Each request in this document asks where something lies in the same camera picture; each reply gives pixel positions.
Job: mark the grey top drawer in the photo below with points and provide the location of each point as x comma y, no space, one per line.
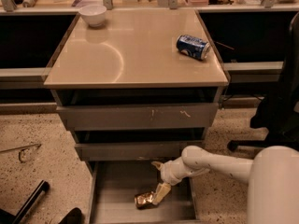
136,117

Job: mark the white ceramic bowl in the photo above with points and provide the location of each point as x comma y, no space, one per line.
93,15

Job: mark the blue soda can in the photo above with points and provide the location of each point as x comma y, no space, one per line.
193,47

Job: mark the grey drawer cabinet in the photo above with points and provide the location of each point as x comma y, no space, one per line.
133,60

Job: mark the metal hook on floor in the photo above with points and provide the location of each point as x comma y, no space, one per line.
24,152

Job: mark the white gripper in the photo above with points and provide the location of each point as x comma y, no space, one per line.
168,172

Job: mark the black office chair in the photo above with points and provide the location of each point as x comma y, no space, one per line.
278,111

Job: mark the black chair base tip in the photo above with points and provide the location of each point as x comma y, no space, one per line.
72,217

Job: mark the grey open bottom drawer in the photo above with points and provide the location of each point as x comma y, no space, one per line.
115,185

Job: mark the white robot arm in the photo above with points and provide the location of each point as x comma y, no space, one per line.
272,178

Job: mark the black chair leg left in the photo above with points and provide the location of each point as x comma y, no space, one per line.
7,218

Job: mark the grey middle drawer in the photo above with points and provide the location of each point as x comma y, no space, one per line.
136,151

